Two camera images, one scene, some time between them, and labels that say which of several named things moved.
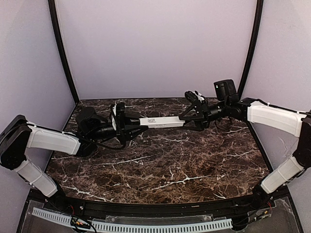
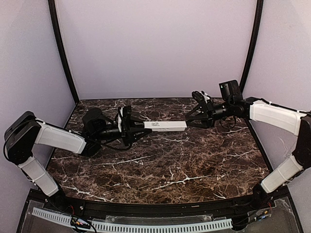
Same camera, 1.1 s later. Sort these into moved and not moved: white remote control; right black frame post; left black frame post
Moved: white remote control
Not moved: right black frame post; left black frame post
